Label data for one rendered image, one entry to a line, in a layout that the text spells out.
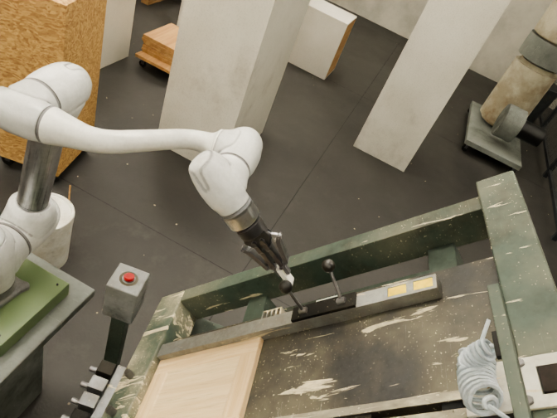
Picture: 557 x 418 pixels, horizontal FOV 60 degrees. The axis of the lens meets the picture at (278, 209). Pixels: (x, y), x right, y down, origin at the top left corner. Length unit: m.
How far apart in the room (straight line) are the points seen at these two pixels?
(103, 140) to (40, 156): 0.39
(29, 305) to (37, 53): 1.61
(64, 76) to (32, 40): 1.61
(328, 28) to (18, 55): 3.79
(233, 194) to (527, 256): 0.68
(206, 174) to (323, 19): 5.00
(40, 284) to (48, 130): 0.80
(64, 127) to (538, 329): 1.14
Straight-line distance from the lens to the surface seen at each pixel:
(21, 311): 1.93
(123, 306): 1.91
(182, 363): 1.65
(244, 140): 1.30
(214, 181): 1.16
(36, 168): 1.69
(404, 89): 4.80
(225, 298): 1.78
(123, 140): 1.30
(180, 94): 3.82
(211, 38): 3.54
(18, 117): 1.37
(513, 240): 1.23
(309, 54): 6.20
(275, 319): 1.47
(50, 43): 3.04
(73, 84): 1.49
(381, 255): 1.53
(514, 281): 1.14
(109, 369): 1.86
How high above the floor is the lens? 2.39
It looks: 38 degrees down
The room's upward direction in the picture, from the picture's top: 24 degrees clockwise
